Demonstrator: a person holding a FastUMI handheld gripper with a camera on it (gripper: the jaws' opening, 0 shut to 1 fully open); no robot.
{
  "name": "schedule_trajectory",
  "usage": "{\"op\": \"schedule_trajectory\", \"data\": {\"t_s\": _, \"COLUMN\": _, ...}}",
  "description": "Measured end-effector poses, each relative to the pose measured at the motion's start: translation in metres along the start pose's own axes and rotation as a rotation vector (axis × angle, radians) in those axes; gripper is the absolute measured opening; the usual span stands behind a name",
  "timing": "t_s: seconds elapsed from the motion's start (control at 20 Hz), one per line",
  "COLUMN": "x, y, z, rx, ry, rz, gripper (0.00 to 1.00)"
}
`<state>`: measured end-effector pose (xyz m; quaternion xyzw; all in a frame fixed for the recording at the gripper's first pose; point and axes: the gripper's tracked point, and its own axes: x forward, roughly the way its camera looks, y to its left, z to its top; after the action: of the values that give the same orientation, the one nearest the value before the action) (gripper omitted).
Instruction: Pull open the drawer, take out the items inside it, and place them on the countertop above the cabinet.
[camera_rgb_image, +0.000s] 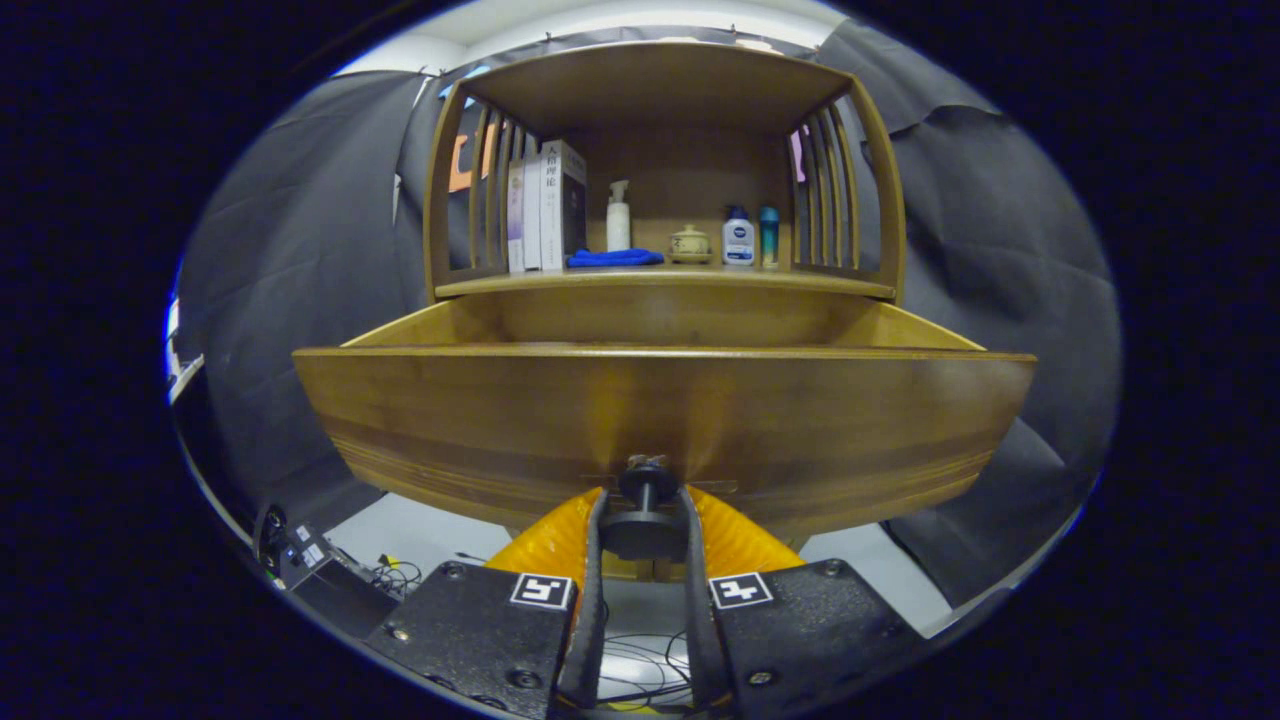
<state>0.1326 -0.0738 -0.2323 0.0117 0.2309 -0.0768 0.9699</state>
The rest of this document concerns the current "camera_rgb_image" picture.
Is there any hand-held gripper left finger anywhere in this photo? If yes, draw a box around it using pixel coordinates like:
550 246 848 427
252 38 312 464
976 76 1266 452
365 487 609 720

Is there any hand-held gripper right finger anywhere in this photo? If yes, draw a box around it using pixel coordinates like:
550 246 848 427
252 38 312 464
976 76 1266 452
680 487 926 717

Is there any black drawer knob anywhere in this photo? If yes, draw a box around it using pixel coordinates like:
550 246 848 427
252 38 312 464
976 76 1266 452
598 453 691 563

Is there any wooden drawer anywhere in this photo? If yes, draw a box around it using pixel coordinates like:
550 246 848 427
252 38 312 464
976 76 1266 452
292 297 1038 546

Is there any wooden countertop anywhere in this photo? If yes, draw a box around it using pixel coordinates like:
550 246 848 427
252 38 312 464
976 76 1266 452
432 258 898 301

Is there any wooden cabinet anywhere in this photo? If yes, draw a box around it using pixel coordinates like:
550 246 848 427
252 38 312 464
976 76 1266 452
422 40 908 583

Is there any black equipment box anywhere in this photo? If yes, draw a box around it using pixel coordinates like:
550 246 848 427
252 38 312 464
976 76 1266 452
255 503 401 641

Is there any blue folded cloth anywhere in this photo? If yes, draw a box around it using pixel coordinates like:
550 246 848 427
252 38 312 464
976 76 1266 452
566 248 666 269

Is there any white lotion bottle blue cap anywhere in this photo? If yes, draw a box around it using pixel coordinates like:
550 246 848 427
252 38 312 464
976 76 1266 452
722 205 757 267

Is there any white pump bottle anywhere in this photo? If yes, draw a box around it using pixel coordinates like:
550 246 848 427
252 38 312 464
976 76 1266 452
606 180 633 253

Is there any pale purple book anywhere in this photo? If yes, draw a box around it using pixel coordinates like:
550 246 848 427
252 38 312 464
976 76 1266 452
506 160 528 274

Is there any thin white book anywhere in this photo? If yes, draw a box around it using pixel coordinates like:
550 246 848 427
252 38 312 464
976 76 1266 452
522 155 544 272

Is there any white and black book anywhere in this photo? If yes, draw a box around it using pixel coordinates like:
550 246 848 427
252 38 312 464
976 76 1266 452
539 140 588 272

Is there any tangle of black cables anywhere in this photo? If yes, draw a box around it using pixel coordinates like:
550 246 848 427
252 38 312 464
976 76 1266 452
600 630 696 713

